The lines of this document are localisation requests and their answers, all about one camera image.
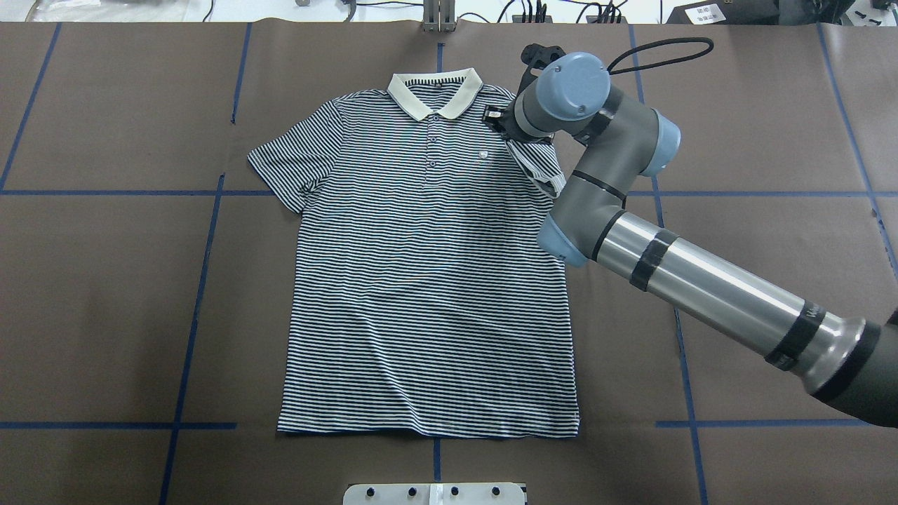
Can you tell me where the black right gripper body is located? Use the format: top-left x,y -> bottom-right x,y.
482,102 -> 523,142

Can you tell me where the navy white striped polo shirt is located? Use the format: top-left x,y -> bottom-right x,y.
247,68 -> 580,438

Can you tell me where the right grey silver robot arm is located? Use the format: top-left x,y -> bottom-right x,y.
483,43 -> 897,428

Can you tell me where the blue tape line right lengthwise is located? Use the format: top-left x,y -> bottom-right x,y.
626,25 -> 709,505

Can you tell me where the blue tape line lengthwise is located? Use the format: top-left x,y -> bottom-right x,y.
626,25 -> 709,505
158,22 -> 253,504

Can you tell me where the blue tape line left lengthwise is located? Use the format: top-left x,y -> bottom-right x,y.
158,22 -> 253,504

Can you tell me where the blue tape line far crosswise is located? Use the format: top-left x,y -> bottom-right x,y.
2,189 -> 897,199

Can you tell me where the aluminium frame post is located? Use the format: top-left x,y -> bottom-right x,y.
421,0 -> 457,33

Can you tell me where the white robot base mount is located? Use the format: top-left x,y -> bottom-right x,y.
342,482 -> 529,504

